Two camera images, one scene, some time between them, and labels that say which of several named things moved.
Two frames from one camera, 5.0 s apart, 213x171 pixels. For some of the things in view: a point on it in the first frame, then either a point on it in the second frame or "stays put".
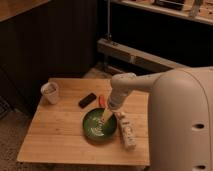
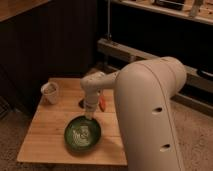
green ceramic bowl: [97, 128] to [82, 135]
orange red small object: [102, 101] stays put
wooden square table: [57, 134] stays put
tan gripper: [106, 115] to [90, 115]
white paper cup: [50, 91] stays put
